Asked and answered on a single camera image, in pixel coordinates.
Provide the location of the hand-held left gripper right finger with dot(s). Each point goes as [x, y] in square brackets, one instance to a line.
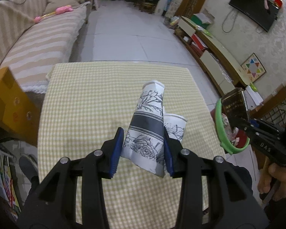
[168, 152]

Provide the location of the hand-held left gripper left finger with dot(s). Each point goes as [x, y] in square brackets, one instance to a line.
[116, 148]

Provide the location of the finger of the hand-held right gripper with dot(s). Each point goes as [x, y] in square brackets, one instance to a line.
[267, 126]
[245, 124]

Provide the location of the dark brown box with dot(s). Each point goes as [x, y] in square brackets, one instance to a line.
[234, 105]

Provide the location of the red bin with green rim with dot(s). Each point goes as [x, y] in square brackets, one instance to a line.
[220, 128]

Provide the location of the person's right hand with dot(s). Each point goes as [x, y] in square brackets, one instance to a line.
[281, 179]

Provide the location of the white cardboard box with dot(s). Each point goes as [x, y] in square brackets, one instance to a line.
[253, 97]

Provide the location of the star checkers board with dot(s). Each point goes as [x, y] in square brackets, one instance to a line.
[252, 69]

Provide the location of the checked yellow tablecloth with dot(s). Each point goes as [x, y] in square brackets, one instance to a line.
[85, 100]

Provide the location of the long television cabinet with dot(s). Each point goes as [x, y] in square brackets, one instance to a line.
[219, 45]

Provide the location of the grey shoe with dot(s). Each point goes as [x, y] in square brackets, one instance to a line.
[28, 167]

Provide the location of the brown sofa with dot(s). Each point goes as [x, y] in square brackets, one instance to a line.
[35, 100]

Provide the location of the red box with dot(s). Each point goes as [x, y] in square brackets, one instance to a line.
[197, 41]

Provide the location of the green box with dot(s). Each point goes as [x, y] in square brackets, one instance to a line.
[197, 22]

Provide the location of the stack of picture books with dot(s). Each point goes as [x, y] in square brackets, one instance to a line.
[9, 186]

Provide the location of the pink hanging toy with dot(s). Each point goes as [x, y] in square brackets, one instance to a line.
[266, 4]

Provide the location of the wooden side table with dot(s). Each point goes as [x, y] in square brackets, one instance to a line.
[4, 100]

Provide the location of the red toy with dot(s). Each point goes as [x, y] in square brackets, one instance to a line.
[278, 2]

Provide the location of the striped beige sofa cover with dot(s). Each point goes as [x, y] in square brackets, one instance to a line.
[38, 47]

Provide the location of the small wooden stool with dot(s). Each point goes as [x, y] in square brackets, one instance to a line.
[146, 7]

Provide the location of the pink toy hammer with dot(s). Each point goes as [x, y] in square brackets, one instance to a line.
[62, 10]

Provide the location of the black wall television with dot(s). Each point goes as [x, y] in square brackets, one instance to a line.
[252, 7]

